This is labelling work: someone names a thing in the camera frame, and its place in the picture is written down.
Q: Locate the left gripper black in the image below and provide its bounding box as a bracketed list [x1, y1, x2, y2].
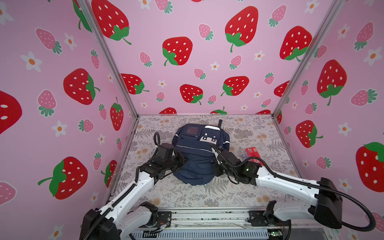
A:
[163, 151, 188, 172]

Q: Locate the navy blue student backpack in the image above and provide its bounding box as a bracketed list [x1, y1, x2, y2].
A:
[172, 120, 230, 186]

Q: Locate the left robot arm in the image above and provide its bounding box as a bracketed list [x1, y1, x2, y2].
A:
[80, 144, 187, 240]

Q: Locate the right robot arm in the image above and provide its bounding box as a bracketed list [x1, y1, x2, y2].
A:
[213, 150, 343, 229]

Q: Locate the red box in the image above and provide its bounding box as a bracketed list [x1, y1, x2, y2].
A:
[246, 147, 264, 166]

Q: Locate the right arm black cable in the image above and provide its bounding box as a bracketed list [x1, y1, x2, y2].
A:
[209, 143, 376, 232]

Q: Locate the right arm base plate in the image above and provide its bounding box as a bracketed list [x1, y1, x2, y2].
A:
[247, 211, 289, 227]

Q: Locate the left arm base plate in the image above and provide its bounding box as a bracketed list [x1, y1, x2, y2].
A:
[141, 212, 172, 229]

